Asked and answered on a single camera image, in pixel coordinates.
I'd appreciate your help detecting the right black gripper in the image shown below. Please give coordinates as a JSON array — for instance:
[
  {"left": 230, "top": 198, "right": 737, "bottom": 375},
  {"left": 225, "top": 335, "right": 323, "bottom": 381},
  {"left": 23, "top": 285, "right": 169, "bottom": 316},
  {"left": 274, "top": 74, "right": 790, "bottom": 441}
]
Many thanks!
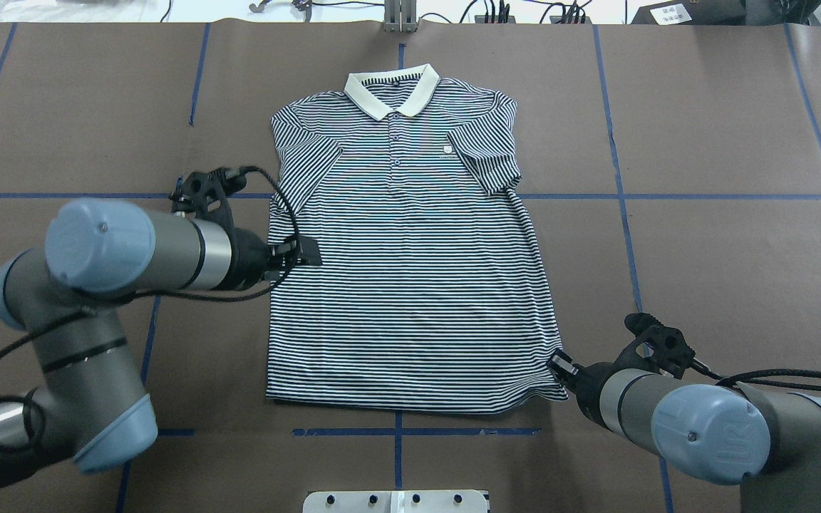
[{"left": 547, "top": 348, "right": 605, "bottom": 415}]

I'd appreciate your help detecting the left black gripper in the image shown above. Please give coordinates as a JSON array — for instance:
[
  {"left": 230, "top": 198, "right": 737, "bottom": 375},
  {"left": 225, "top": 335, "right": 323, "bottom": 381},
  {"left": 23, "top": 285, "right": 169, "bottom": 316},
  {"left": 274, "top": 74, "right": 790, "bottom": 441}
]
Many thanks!
[{"left": 228, "top": 228, "right": 323, "bottom": 291}]

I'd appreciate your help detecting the striped polo shirt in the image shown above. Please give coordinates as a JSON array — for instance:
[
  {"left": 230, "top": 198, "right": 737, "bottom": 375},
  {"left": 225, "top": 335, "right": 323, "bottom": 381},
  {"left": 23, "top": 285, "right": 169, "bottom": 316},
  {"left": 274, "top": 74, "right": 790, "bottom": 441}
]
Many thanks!
[{"left": 265, "top": 64, "right": 568, "bottom": 415}]

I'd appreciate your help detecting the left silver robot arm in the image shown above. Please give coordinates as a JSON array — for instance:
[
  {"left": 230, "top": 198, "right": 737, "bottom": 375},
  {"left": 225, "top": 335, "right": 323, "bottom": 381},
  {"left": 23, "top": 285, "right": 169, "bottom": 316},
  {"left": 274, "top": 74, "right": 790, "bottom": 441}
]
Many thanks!
[{"left": 0, "top": 197, "right": 322, "bottom": 488}]

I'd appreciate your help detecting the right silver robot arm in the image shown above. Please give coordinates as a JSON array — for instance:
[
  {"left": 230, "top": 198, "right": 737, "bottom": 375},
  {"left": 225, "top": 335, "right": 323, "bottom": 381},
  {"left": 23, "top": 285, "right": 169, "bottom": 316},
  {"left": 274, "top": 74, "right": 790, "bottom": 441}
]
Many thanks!
[{"left": 548, "top": 348, "right": 821, "bottom": 512}]

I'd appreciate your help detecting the brown paper table cover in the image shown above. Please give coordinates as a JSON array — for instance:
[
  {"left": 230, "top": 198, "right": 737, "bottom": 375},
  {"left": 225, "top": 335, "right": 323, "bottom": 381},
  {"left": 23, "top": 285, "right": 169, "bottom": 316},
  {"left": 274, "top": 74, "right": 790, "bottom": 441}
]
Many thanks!
[{"left": 0, "top": 19, "right": 821, "bottom": 512}]

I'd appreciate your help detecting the black box with label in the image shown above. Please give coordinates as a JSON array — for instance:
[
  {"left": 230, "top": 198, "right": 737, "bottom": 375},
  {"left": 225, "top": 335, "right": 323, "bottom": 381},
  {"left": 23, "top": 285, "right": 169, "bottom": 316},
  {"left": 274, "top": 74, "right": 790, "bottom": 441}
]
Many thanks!
[{"left": 629, "top": 1, "right": 746, "bottom": 26}]

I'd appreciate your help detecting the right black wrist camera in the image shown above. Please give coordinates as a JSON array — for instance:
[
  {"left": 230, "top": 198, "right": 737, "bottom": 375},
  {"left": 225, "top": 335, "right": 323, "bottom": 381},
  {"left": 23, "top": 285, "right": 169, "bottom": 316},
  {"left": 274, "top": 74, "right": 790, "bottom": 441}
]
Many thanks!
[{"left": 624, "top": 312, "right": 696, "bottom": 380}]

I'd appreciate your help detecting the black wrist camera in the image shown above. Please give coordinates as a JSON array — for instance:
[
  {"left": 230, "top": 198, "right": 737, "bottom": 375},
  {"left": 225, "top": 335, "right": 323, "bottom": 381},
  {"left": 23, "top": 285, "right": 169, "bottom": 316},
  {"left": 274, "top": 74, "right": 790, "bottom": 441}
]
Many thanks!
[
  {"left": 624, "top": 312, "right": 696, "bottom": 380},
  {"left": 168, "top": 165, "right": 261, "bottom": 222}
]

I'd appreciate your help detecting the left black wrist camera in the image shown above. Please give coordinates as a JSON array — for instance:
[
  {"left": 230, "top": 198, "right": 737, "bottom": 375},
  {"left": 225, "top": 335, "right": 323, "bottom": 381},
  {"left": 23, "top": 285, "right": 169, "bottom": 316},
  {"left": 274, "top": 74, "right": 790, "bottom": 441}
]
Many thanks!
[{"left": 168, "top": 165, "right": 261, "bottom": 222}]

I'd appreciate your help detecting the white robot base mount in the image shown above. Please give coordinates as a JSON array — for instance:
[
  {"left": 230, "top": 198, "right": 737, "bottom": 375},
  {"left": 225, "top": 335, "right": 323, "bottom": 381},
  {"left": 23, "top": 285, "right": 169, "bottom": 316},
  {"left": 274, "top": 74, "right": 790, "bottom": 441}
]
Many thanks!
[{"left": 302, "top": 488, "right": 492, "bottom": 512}]

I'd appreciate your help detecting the aluminium frame post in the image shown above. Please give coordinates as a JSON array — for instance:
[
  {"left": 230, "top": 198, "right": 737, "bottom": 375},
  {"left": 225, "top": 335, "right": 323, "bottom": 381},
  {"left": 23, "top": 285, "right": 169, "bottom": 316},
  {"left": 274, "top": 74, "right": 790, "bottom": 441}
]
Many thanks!
[{"left": 382, "top": 0, "right": 419, "bottom": 33}]

